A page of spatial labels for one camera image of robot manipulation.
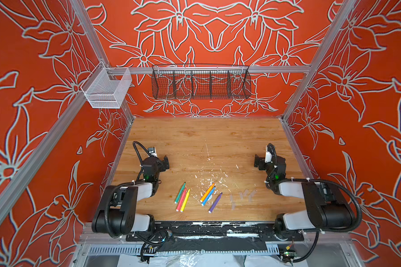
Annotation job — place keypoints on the white mesh wall basket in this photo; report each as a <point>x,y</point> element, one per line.
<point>105,89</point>

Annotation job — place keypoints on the pink marker pen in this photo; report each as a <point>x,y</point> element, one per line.
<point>181,199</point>

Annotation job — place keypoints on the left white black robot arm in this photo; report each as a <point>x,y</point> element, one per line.
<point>116,214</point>

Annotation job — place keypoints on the yellow marker pen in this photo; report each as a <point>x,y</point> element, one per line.
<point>185,201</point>

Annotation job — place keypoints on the orange marker pen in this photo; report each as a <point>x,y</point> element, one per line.
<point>207,193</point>

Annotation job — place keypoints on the green marker pen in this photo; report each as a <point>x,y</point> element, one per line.
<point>180,193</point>

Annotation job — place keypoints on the purple marker pen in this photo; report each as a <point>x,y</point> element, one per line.
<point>211,209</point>

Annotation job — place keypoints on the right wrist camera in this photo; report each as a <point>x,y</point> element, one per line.
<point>270,154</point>

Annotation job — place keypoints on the grey slotted cable duct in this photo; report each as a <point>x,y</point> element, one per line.
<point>135,249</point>

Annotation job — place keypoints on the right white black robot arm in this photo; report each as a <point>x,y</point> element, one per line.
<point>329,206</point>

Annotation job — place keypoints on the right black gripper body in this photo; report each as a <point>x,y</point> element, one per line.
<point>260,162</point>

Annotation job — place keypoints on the black wire wall basket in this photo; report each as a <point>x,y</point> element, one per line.
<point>201,82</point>

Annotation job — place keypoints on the blue marker pen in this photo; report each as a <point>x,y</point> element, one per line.
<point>208,196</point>

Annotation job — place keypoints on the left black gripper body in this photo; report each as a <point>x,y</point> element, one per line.
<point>164,163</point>

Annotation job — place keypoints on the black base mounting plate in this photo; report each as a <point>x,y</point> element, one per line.
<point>261,230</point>

